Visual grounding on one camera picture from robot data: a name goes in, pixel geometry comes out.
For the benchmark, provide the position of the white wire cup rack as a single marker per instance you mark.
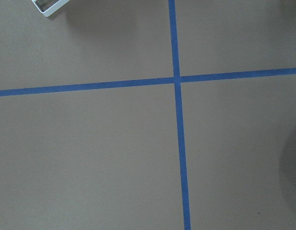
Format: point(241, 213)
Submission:
point(48, 7)

